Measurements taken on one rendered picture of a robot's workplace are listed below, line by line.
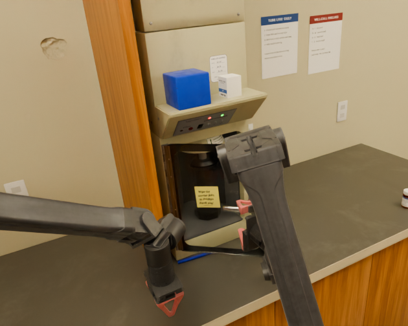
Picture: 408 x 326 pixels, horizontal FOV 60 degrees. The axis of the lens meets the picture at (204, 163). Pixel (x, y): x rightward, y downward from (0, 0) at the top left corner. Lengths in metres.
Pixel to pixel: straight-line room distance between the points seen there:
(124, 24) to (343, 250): 1.02
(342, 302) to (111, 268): 0.88
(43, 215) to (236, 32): 0.77
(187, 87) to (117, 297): 0.70
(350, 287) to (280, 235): 1.04
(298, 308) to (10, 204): 0.47
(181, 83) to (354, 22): 1.32
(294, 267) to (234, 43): 0.79
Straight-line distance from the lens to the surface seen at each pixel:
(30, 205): 0.67
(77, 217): 0.71
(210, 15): 1.10
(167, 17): 1.05
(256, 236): 0.95
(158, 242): 0.81
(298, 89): 1.90
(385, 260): 1.60
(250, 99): 1.07
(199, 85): 0.98
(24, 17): 1.41
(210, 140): 1.19
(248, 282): 1.21
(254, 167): 0.48
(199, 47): 1.09
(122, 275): 1.31
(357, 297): 1.59
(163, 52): 1.05
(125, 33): 0.92
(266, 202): 0.49
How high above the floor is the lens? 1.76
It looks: 24 degrees down
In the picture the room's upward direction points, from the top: 5 degrees counter-clockwise
